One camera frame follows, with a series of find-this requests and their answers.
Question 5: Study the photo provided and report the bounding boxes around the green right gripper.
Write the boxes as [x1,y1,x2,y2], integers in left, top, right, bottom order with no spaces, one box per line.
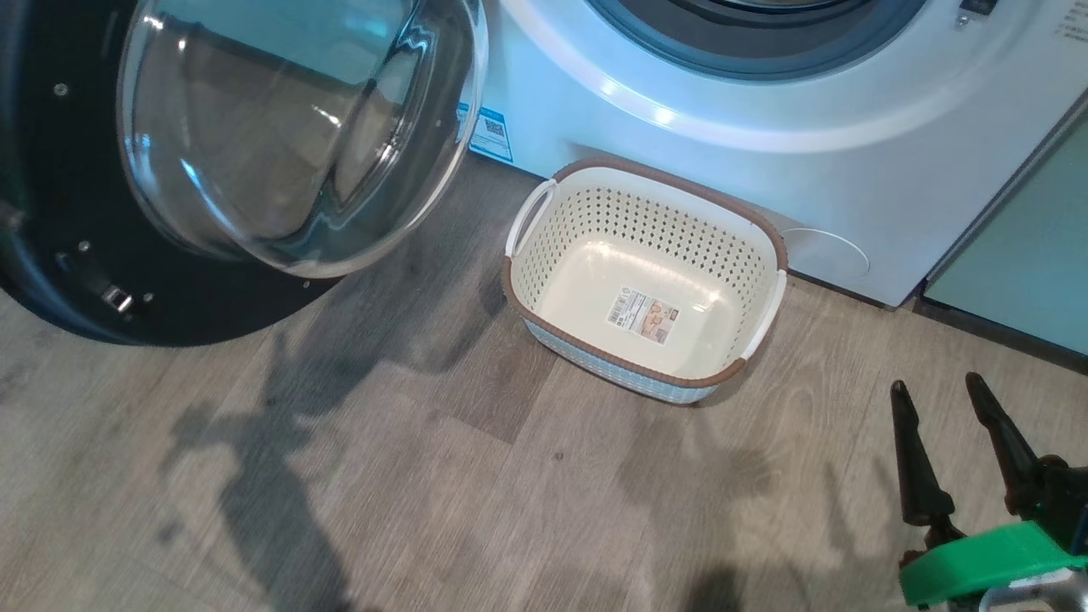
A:
[889,371,1088,609]

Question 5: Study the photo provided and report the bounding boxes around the white front-load washing machine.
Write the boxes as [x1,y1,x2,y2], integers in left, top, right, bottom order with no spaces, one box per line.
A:
[454,0,1088,309]

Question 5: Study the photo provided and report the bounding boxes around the blue energy label sticker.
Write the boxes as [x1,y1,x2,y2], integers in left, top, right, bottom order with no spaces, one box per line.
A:
[456,103,514,163]

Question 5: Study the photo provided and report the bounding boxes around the white basket product sticker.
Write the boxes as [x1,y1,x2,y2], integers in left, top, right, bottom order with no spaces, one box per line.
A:
[604,286,682,343]

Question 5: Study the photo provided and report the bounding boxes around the cream plastic laundry basket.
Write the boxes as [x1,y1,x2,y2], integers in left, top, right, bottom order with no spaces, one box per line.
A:
[502,156,790,405]

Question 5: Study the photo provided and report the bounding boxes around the pale teal cabinet panel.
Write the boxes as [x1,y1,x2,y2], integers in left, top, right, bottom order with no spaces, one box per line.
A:
[921,109,1088,359]

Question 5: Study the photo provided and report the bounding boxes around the round black glass washer door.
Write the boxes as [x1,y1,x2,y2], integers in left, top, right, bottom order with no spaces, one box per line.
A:
[0,0,490,348]

